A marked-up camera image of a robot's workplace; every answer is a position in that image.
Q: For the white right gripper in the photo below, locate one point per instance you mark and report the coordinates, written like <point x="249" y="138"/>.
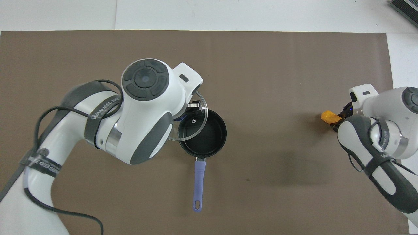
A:
<point x="361" y="94"/>

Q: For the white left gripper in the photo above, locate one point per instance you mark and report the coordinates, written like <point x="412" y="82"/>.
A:
<point x="188" y="74"/>

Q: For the yellow corn cob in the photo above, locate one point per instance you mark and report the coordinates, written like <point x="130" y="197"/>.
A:
<point x="328" y="116"/>

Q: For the glass lid purple knob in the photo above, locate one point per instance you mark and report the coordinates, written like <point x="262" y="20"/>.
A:
<point x="196" y="125"/>

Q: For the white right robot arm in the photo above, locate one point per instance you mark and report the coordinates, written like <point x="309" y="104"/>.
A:
<point x="385" y="130"/>

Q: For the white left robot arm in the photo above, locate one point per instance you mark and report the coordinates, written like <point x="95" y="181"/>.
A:
<point x="147" y="107"/>

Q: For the brown table mat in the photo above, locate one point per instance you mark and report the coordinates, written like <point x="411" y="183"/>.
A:
<point x="277" y="81"/>

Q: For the black ribbed device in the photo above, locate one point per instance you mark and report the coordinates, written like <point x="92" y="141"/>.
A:
<point x="405" y="6"/>

